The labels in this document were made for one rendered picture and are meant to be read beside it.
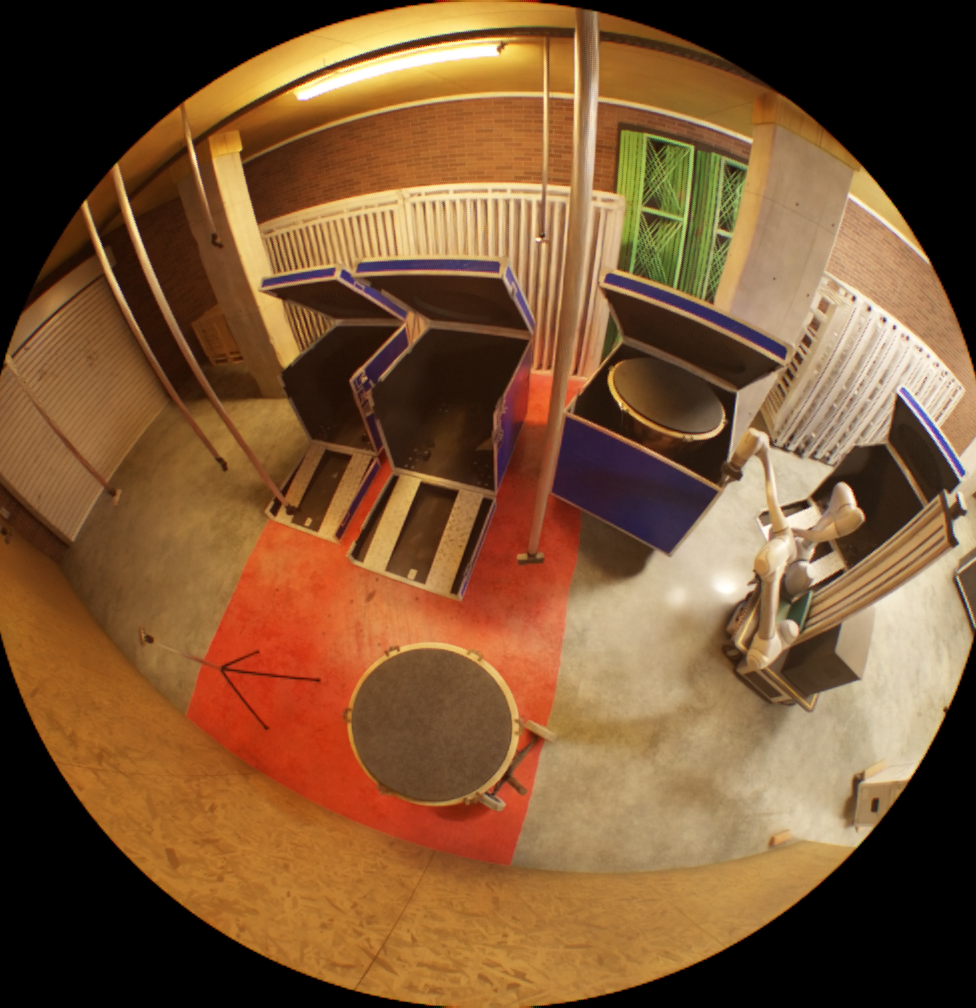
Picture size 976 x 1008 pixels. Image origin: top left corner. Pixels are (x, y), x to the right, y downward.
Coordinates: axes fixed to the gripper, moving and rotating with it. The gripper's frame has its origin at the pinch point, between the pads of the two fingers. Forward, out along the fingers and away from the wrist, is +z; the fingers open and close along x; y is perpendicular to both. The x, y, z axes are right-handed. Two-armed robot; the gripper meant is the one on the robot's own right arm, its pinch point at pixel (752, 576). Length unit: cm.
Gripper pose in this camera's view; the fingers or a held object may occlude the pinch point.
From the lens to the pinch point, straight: 268.8
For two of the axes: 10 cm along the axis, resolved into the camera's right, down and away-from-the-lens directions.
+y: 6.9, 5.8, -4.2
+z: 0.2, 5.7, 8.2
